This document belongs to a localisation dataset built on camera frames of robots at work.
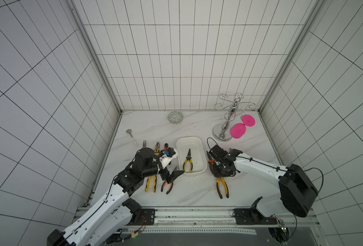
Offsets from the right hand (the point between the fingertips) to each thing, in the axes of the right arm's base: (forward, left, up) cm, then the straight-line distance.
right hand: (213, 174), depth 85 cm
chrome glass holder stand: (+31, -7, 0) cm, 31 cm away
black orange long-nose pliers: (+8, +1, 0) cm, 8 cm away
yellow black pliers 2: (-7, -2, +1) cm, 8 cm away
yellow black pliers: (-6, +32, 0) cm, 33 cm away
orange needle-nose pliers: (+17, +44, 0) cm, 47 cm away
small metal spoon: (+28, +58, 0) cm, 64 cm away
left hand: (-3, +20, +16) cm, 26 cm away
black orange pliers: (+18, +30, -2) cm, 35 cm away
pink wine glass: (+22, -14, +14) cm, 30 cm away
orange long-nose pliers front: (-7, +27, -1) cm, 28 cm away
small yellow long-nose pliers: (+9, +15, 0) cm, 17 cm away
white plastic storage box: (+12, +12, -1) cm, 17 cm away
